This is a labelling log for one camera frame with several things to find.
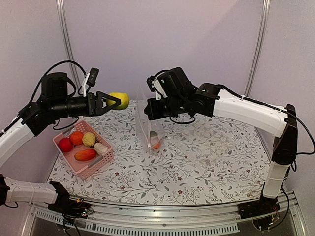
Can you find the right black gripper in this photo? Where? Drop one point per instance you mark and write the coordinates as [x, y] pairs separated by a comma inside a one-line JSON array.
[[153, 113]]

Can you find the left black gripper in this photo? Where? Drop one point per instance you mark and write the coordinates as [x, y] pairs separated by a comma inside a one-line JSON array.
[[95, 103]]

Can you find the orange green papaya toy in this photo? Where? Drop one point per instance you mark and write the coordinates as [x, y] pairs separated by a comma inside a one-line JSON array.
[[155, 140]]

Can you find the white garlic toy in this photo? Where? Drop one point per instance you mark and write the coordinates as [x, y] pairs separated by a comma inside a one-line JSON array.
[[100, 148]]

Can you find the orange red mango toy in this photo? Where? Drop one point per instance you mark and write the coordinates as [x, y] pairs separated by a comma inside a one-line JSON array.
[[85, 155]]

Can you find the clear zip top bag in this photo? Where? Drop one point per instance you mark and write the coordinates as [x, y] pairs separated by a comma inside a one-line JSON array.
[[150, 127]]

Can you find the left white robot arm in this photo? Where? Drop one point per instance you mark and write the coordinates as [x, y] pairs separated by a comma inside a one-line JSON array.
[[54, 103]]

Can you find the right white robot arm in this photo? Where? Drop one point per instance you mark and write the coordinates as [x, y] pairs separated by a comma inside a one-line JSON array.
[[176, 94]]

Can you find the red apple toy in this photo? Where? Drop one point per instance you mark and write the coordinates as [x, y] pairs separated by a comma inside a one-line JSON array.
[[65, 145]]

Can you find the pink plastic basket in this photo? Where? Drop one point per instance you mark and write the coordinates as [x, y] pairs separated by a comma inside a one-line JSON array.
[[85, 169]]

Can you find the floral tablecloth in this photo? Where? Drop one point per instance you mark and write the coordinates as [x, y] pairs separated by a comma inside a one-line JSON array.
[[167, 177]]

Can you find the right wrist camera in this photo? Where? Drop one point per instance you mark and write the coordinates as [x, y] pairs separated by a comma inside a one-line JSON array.
[[156, 87]]

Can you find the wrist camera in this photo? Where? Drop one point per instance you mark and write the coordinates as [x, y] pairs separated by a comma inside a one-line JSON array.
[[156, 87], [88, 82]]

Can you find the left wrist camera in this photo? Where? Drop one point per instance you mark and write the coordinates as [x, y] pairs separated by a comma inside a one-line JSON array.
[[88, 82]]

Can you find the right aluminium frame post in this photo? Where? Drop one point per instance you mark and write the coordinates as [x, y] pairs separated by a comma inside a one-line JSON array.
[[259, 46]]

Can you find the aluminium frame post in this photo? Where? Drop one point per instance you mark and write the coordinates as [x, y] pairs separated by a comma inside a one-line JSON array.
[[64, 29], [259, 46]]

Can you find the left aluminium frame post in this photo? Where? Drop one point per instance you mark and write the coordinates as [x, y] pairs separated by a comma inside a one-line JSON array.
[[64, 29]]

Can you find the front aluminium rail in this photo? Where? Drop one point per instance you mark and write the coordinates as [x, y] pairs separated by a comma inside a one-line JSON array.
[[123, 219]]

